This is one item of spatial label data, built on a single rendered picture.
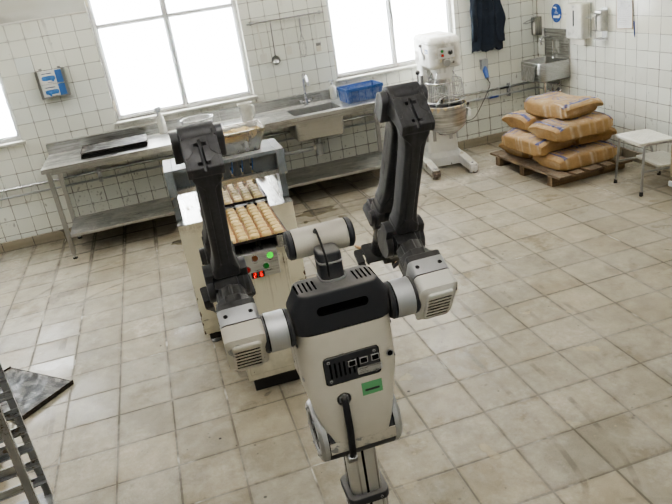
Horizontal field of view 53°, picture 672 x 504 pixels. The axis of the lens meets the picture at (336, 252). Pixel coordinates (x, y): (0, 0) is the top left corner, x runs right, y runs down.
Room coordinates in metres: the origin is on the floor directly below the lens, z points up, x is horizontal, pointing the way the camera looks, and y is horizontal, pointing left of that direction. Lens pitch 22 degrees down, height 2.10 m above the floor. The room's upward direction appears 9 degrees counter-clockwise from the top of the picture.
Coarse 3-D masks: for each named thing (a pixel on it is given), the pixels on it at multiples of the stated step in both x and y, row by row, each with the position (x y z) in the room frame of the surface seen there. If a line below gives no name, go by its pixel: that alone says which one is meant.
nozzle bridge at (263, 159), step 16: (272, 144) 4.12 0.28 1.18; (224, 160) 3.91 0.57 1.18; (240, 160) 4.01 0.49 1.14; (256, 160) 4.03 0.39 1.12; (272, 160) 4.05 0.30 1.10; (176, 176) 3.93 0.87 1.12; (224, 176) 3.99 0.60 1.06; (240, 176) 3.98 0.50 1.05; (256, 176) 3.98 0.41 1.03; (176, 192) 3.85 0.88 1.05; (288, 192) 4.09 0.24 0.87; (176, 208) 3.94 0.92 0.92
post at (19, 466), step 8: (0, 408) 2.05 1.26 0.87; (0, 416) 2.03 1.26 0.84; (0, 424) 2.03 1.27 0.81; (0, 432) 2.03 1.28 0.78; (8, 432) 2.04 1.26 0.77; (8, 440) 2.03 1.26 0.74; (8, 448) 2.03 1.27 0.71; (16, 448) 2.04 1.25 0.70; (16, 456) 2.03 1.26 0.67; (16, 464) 2.03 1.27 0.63; (16, 472) 2.03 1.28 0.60; (24, 472) 2.03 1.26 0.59; (24, 480) 2.03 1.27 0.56; (24, 488) 2.03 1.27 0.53; (32, 488) 2.04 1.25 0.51; (32, 496) 2.03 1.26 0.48
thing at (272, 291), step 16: (272, 240) 3.35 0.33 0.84; (288, 272) 3.27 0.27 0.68; (256, 288) 3.23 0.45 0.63; (272, 288) 3.25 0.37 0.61; (288, 288) 3.26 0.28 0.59; (256, 304) 3.23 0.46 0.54; (272, 304) 3.24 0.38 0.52; (288, 352) 3.25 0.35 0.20; (256, 368) 3.21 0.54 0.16; (272, 368) 3.23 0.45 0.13; (288, 368) 3.25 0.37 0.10; (256, 384) 3.24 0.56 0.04; (272, 384) 3.25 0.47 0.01
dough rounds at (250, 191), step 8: (240, 184) 4.26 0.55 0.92; (248, 184) 4.23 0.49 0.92; (256, 184) 4.26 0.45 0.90; (224, 192) 4.13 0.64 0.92; (232, 192) 4.10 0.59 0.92; (240, 192) 4.14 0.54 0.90; (248, 192) 4.05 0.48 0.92; (256, 192) 4.01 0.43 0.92; (224, 200) 3.96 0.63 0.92; (232, 200) 3.99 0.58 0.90; (240, 200) 3.92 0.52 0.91
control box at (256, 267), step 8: (272, 248) 3.24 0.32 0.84; (240, 256) 3.20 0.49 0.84; (248, 256) 3.20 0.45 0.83; (264, 256) 3.22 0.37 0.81; (248, 264) 3.20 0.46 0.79; (256, 264) 3.21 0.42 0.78; (272, 264) 3.22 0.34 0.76; (256, 272) 3.20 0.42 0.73; (264, 272) 3.21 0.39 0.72; (272, 272) 3.22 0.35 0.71
